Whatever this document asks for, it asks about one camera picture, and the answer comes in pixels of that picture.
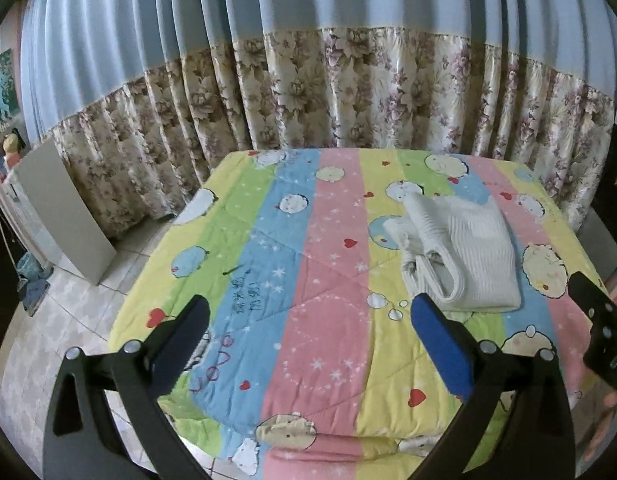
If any cream ribbed knit sweater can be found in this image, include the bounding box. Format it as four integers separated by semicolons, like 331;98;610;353
383;193;522;312

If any blue cloth on floor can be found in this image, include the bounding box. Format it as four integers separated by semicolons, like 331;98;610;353
16;252;54;316

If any blue and floral curtain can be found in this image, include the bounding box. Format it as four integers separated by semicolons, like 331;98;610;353
20;0;617;236

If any white leaning board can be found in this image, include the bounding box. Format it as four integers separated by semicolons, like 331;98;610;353
4;139;116;285

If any colourful cartoon striped quilt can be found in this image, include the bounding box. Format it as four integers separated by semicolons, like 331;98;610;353
108;148;596;479

